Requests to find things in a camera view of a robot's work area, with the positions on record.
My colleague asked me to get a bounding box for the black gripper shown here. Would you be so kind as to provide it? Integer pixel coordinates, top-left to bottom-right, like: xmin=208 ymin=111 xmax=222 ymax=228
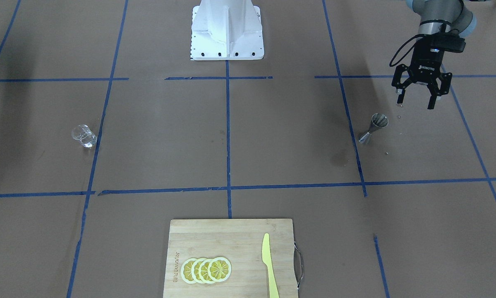
xmin=391 ymin=40 xmax=453 ymax=110

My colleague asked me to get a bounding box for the steel jigger measuring cup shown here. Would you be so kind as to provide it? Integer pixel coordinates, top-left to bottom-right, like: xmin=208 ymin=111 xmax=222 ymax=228
xmin=359 ymin=113 xmax=388 ymax=144

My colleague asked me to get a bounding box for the clear glass cup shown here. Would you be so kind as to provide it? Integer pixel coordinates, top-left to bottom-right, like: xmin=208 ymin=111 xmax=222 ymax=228
xmin=71 ymin=124 xmax=97 ymax=148

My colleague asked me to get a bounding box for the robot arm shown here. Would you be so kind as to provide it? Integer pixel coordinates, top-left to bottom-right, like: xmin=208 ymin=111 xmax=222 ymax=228
xmin=389 ymin=0 xmax=477 ymax=110

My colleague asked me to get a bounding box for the yellow plastic knife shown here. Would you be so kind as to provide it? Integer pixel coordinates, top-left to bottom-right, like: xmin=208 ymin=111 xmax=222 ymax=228
xmin=261 ymin=233 xmax=279 ymax=298

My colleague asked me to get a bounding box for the wooden cutting board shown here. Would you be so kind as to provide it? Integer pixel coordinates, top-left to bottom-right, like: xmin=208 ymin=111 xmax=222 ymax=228
xmin=163 ymin=219 xmax=299 ymax=298

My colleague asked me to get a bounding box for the lemon slice front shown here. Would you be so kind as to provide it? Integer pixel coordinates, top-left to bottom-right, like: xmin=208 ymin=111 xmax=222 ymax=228
xmin=208 ymin=257 xmax=232 ymax=282

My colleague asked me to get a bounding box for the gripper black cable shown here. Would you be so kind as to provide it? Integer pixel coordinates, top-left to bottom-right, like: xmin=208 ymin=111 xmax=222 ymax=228
xmin=389 ymin=34 xmax=424 ymax=67

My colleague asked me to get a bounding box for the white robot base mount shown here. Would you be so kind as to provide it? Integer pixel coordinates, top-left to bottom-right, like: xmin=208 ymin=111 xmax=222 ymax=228
xmin=190 ymin=0 xmax=265 ymax=61

